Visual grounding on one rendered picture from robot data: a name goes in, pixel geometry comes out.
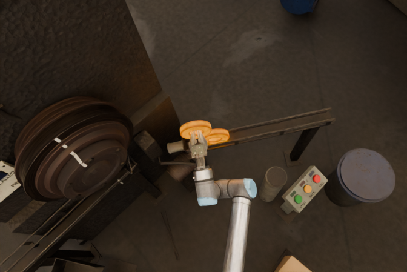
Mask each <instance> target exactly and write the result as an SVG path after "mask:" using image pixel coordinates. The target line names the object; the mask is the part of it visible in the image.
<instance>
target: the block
mask: <svg viewBox="0 0 407 272"><path fill-rule="evenodd" d="M134 141H135V142H136V143H137V144H138V146H140V148H141V149H142V150H143V151H144V153H145V154H146V155H147V156H148V157H149V158H150V159H151V160H152V161H153V162H157V161H158V159H157V158H158V157H159V156H160V157H162V156H163V155H164V153H163V151H162V149H161V148H160V146H159V145H158V143H157V142H156V140H155V139H154V138H153V137H152V136H151V135H150V134H149V133H148V132H147V131H146V130H142V131H141V132H140V133H139V134H138V135H137V136H136V137H134Z"/></svg>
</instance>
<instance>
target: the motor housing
mask: <svg viewBox="0 0 407 272"><path fill-rule="evenodd" d="M190 159H192V160H193V161H195V162H196V160H195V158H192V155H191V154H187V153H186V152H185V151H182V153H180V155H178V156H177V157H176V158H175V159H174V160H173V161H184V162H189V161H190ZM196 167H197V166H196V165H195V166H192V165H180V164H176V165H168V166H167V171H168V173H169V174H170V175H171V176H172V177H173V178H174V180H175V181H176V182H178V181H179V182H181V183H182V185H183V186H184V187H185V188H186V189H187V190H188V191H189V192H190V193H191V192H192V191H193V190H194V189H195V188H196V186H195V181H194V180H195V179H193V177H194V175H193V173H192V171H193V170H194V168H196Z"/></svg>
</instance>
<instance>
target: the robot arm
mask: <svg viewBox="0 0 407 272"><path fill-rule="evenodd" d="M196 131H197V135H198V137H199V138H198V141H199V142H200V143H202V144H200V145H195V144H196V143H197V140H196V134H195V130H194V131H192V132H191V136H190V141H189V148H190V151H191V155H192V158H195V160H196V166H197V168H194V170H195V171H194V172H193V174H194V177H193V179H195V180H194V181H195V186H196V193H197V200H198V203H199V205H200V206H206V205H214V204H217V200H218V199H224V198H233V199H232V201H233V203H232V207H231V216H230V224H229V229H228V237H227V245H226V250H225V258H224V263H223V272H243V268H244V262H245V252H246V245H247V234H248V224H249V217H250V206H251V200H252V198H255V197H256V194H257V188H256V184H255V182H254V181H253V180H252V179H246V178H244V179H228V180H226V179H219V180H218V181H214V179H213V172H212V169H209V168H210V167H209V165H208V166H205V157H204V156H207V149H208V144H207V140H206V139H205V137H204V136H203V134H202V132H201V131H200V130H196Z"/></svg>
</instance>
